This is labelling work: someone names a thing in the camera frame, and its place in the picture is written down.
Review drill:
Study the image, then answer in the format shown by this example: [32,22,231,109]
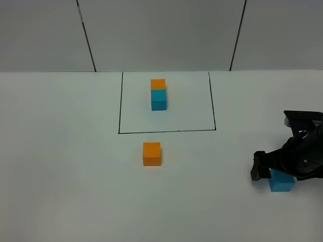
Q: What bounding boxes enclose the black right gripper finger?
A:
[250,151,271,181]

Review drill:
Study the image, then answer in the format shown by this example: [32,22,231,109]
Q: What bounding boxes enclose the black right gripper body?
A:
[269,126,322,180]

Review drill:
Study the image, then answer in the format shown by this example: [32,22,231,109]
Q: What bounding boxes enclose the blue template block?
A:
[151,89,167,111]

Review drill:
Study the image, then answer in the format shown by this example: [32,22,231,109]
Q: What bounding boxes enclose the orange template block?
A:
[150,79,166,90]

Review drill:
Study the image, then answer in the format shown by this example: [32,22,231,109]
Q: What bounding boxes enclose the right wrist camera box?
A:
[284,110,322,136]

